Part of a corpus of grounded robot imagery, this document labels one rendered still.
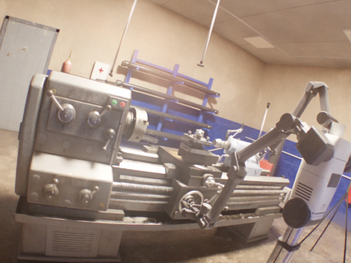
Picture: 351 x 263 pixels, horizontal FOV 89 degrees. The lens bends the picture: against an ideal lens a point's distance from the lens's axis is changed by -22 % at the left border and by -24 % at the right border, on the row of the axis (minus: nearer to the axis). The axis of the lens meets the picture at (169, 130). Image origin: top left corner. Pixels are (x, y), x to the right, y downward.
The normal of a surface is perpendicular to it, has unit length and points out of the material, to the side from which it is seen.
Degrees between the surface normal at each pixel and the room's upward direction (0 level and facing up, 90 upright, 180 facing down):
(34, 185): 90
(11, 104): 90
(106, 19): 90
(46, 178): 90
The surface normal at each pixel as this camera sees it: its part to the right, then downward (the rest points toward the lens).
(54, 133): 0.44, 0.24
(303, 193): -0.91, -0.04
